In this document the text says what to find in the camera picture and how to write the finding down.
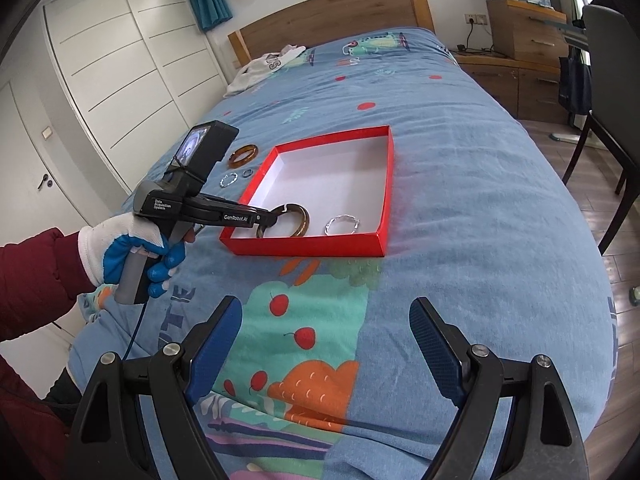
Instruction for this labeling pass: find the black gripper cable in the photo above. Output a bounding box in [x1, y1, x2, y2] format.
[121, 301, 151, 361]

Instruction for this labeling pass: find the white wardrobe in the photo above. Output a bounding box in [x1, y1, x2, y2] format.
[43, 0, 227, 191]

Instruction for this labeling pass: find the twisted silver hoop earring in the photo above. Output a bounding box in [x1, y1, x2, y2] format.
[323, 214, 360, 236]

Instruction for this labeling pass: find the amber resin bangle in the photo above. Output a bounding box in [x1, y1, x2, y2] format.
[228, 144, 259, 169]

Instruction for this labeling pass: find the blue patterned bedspread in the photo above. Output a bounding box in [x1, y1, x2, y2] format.
[67, 26, 617, 479]

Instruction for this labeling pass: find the dark red sleeved forearm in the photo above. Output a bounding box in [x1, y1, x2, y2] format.
[1, 229, 96, 479]

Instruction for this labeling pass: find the white garment on bed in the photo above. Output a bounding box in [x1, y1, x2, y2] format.
[224, 44, 307, 98]

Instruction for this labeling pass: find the white blue gloved hand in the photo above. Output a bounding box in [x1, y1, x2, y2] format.
[77, 212, 186, 298]

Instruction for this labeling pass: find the wooden headboard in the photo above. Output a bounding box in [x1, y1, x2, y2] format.
[228, 0, 435, 65]

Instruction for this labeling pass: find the wooden drawer chest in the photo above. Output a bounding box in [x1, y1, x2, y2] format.
[454, 0, 568, 124]

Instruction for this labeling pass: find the black chair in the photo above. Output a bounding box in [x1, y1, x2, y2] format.
[562, 4, 639, 252]

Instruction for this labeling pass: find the wall power socket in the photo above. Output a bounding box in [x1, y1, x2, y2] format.
[464, 13, 488, 25]

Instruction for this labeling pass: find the red white shallow box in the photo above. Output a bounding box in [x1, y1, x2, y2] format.
[219, 125, 394, 258]

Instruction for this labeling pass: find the dark tortoiseshell bangle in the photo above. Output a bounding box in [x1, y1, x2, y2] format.
[255, 203, 310, 238]

